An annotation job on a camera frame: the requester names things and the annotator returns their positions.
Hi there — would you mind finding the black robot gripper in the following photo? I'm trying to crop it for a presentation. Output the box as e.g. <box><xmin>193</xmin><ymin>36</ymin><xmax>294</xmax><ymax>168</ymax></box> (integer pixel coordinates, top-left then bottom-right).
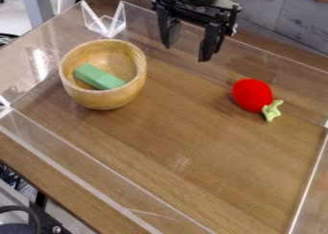
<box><xmin>153</xmin><ymin>0</ymin><xmax>242</xmax><ymax>62</ymax></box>

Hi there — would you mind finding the wooden bowl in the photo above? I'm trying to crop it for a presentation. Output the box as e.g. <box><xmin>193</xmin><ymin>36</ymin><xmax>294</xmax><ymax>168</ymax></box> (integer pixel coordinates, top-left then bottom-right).
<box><xmin>58</xmin><ymin>39</ymin><xmax>148</xmax><ymax>110</ymax></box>

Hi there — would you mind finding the red plush strawberry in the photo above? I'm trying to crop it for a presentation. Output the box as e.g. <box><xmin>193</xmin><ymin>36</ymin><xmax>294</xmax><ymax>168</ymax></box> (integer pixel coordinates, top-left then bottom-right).
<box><xmin>232</xmin><ymin>79</ymin><xmax>284</xmax><ymax>122</ymax></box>

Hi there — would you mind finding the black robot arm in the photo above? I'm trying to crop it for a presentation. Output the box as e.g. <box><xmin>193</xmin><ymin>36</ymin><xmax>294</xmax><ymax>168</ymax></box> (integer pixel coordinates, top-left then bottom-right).
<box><xmin>152</xmin><ymin>0</ymin><xmax>242</xmax><ymax>62</ymax></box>

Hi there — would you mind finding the green rectangular block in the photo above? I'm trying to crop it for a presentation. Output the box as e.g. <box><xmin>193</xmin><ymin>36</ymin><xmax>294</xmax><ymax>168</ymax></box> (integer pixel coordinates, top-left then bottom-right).
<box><xmin>73</xmin><ymin>63</ymin><xmax>125</xmax><ymax>90</ymax></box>

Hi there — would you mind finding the clear acrylic tray enclosure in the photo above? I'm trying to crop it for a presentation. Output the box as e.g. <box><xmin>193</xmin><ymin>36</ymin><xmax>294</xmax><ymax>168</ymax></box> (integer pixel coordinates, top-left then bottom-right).
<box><xmin>0</xmin><ymin>2</ymin><xmax>328</xmax><ymax>234</ymax></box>

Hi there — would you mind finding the black table leg bracket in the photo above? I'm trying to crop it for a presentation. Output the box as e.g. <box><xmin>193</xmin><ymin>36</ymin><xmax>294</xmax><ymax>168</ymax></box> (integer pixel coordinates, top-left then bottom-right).
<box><xmin>29</xmin><ymin>193</ymin><xmax>73</xmax><ymax>234</ymax></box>

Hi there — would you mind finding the black cable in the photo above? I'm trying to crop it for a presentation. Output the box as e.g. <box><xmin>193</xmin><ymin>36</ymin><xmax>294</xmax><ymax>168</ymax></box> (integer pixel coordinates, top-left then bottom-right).
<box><xmin>0</xmin><ymin>204</ymin><xmax>42</xmax><ymax>234</ymax></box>

